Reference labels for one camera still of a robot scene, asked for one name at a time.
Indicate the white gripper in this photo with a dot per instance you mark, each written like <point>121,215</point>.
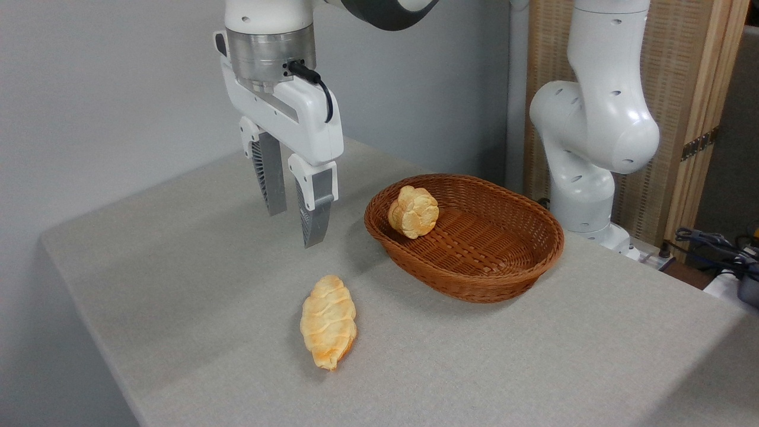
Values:
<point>305,121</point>

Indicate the long braided bread loaf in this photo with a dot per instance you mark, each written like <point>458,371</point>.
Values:
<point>328,323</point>

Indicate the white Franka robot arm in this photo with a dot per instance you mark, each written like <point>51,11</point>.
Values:
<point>599,118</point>

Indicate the round bread roll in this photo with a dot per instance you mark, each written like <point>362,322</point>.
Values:
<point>414,212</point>

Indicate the brown oval wicker basket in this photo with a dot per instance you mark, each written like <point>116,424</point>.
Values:
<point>486,249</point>

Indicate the grey tablecloth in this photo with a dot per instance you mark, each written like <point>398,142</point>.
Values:
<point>237,284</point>

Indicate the white vertical pipe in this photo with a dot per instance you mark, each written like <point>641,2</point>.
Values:
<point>516,89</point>

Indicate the wooden rattan folding screen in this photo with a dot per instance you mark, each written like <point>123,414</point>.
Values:
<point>682,77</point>

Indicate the metal screen hinge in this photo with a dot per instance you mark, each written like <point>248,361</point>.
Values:
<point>699,144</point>

